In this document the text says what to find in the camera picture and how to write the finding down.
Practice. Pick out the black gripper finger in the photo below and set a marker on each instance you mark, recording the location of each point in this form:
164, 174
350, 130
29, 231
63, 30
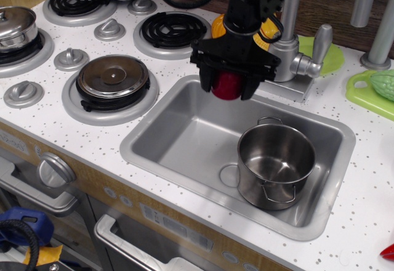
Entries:
207, 76
250, 85

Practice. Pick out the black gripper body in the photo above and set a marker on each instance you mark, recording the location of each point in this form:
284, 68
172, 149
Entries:
235, 52

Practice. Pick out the red toy sweet potato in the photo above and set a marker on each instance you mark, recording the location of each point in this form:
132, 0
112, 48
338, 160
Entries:
227, 85

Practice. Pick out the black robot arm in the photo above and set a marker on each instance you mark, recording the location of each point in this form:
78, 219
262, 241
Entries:
245, 14

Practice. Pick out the grey sink basin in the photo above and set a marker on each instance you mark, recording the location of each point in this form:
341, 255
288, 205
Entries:
191, 138

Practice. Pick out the steel pot in sink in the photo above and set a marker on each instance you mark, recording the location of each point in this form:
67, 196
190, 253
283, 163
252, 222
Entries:
274, 162

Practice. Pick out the steel lidded pot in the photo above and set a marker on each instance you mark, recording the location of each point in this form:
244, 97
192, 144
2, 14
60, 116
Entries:
18, 28

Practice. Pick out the yellow toy corn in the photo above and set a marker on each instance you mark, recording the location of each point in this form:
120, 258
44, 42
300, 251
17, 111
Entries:
261, 43

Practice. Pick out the orange toy pumpkin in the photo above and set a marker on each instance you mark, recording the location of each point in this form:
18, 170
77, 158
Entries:
217, 27

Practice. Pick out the silver toy faucet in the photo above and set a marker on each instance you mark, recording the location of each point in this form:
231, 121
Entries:
297, 71

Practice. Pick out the back right coil burner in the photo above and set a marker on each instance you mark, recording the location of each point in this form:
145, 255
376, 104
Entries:
169, 35

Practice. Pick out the coil burner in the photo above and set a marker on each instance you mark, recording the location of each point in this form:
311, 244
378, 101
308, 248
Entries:
74, 13
169, 35

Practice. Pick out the light green plate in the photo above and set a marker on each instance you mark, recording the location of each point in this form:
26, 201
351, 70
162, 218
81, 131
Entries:
333, 60

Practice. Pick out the steel lid on burner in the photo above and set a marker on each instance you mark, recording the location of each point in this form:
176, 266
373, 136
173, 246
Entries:
112, 77

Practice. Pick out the silver stove knob back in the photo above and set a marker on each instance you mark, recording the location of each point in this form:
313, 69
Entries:
142, 7

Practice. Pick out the silver stove knob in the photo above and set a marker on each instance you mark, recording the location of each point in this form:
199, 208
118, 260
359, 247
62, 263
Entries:
110, 30
23, 94
71, 59
142, 7

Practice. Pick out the silver stove knob centre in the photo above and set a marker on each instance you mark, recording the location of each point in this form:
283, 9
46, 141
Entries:
110, 30

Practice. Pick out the front right stove burner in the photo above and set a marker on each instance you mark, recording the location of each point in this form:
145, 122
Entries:
108, 112

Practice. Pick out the green cutting board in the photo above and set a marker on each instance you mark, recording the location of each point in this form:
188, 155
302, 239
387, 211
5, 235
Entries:
360, 91

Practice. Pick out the green toy bitter gourd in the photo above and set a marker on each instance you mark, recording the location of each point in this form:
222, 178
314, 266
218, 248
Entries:
382, 82

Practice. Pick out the silver stove knob middle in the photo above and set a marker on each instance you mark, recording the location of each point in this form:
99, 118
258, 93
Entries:
71, 59

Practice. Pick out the back left coil burner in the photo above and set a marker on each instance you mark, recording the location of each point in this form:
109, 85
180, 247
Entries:
74, 13

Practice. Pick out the silver oven dial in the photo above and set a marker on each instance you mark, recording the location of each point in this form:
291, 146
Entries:
54, 172

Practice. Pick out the silver stove knob front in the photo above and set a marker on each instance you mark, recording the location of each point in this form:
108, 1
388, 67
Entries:
23, 94

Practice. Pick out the red toy pepper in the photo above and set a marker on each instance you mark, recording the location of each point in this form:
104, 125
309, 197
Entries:
388, 253

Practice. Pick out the blue clamp tool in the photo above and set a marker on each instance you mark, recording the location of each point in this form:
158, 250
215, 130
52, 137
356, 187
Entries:
38, 221

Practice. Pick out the yellow tape piece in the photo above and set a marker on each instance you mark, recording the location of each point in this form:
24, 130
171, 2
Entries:
49, 254

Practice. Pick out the grey post with base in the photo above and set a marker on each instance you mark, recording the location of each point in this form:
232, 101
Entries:
377, 58

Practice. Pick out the silver dishwasher door handle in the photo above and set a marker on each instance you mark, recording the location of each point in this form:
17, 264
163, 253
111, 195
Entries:
140, 258

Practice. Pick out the silver oven door handle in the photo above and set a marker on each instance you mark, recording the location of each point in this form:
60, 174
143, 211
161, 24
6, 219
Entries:
61, 206

